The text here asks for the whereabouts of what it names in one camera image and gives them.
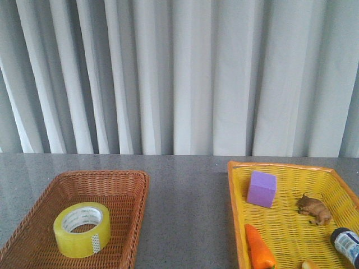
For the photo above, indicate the grey white curtain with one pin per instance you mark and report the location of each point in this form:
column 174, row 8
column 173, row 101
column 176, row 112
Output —
column 226, row 78

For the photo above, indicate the yellow plastic basket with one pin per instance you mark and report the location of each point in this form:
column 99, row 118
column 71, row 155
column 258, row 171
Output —
column 289, row 235

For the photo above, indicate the brown toy animal figure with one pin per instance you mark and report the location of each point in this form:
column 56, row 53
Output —
column 316, row 208

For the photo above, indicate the orange toy carrot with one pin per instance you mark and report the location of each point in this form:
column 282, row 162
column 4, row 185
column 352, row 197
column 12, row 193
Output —
column 261, row 255

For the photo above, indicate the brown wicker basket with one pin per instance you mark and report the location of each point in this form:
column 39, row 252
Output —
column 123, row 192

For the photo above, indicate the dark blue labelled bottle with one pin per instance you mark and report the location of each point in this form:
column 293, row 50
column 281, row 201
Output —
column 345, row 242

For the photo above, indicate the yellow clear tape roll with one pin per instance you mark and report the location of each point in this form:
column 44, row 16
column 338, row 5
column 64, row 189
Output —
column 82, row 230

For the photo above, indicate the tan toy food piece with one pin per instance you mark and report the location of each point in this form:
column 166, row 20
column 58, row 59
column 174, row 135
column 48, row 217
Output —
column 309, row 264

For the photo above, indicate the purple foam cube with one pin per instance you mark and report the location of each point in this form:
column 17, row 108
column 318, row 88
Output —
column 262, row 189

